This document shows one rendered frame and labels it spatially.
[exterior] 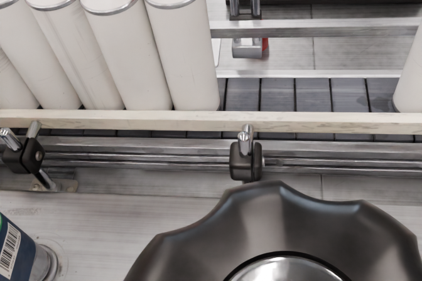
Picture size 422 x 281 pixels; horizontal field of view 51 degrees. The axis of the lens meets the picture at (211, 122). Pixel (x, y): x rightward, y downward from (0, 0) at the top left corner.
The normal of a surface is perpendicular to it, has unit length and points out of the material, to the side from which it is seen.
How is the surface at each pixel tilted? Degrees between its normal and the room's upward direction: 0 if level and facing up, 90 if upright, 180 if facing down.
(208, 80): 90
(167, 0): 45
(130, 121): 90
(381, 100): 0
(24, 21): 90
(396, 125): 90
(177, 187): 0
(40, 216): 0
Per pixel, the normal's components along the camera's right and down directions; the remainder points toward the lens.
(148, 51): 0.85, 0.37
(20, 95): 0.69, 0.54
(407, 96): -0.87, 0.44
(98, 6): -0.27, 0.15
